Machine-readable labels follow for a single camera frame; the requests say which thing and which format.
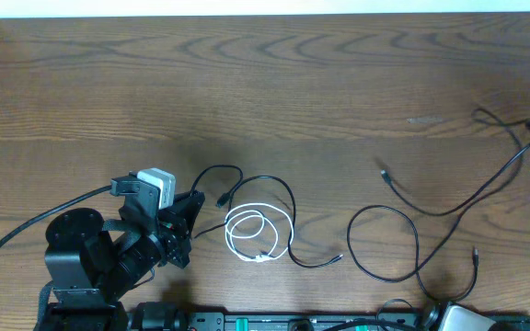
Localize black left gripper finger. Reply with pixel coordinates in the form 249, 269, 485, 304
184, 191, 205, 238
170, 190, 205, 216

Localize short black usb cable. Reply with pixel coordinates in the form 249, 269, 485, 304
188, 165, 344, 269

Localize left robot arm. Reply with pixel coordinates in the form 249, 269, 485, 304
36, 191, 205, 330

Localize white usb cable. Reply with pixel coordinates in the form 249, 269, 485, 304
224, 202, 295, 264

